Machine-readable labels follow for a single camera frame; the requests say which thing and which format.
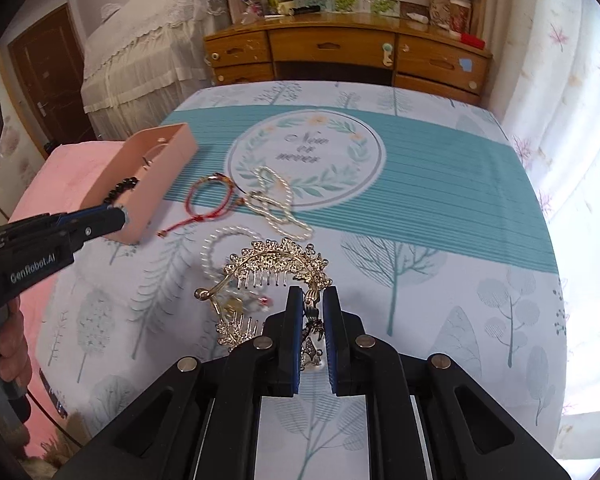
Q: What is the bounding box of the red string bracelet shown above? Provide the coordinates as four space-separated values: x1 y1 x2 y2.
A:
158 173 237 239

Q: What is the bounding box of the white floral curtain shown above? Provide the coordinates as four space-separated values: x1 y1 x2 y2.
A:
479 0 600 461

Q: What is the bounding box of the gold hair crown comb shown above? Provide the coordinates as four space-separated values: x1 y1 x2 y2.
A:
194 237 331 372

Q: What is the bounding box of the long pearl necklace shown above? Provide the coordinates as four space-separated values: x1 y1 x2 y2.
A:
243 165 313 241

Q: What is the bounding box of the pink jewelry box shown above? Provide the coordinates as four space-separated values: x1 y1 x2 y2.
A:
78 122 199 247

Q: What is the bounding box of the pink blanket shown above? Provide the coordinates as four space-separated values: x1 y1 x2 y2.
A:
0 142 130 463

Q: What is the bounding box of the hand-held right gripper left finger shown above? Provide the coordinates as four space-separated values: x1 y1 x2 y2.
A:
54 287 303 480

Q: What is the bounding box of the patterned paper box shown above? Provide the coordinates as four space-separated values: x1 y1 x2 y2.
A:
429 0 475 32

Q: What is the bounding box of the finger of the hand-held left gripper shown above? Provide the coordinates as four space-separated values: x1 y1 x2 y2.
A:
54 204 132 252

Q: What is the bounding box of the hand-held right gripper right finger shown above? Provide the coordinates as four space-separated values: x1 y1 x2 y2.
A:
324 285 572 480

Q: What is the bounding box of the wooden desk with drawers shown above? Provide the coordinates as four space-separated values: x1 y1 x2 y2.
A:
203 9 494 107

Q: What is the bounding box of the brown wooden door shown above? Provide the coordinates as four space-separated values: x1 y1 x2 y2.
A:
6 2 93 159

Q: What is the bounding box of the black cable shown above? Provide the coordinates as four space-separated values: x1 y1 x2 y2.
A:
24 393 83 445

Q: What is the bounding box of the white lace furniture cover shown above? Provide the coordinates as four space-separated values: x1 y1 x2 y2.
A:
82 0 231 139

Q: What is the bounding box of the tree printed bed sheet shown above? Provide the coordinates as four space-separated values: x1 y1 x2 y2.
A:
30 80 569 480

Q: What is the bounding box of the person's left hand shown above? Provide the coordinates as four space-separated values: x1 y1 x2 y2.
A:
0 294 33 397

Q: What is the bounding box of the black bead bracelet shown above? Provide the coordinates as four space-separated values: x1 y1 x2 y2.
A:
102 176 141 207

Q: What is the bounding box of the white pearl bracelet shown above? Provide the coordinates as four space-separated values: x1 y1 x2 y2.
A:
200 226 267 288

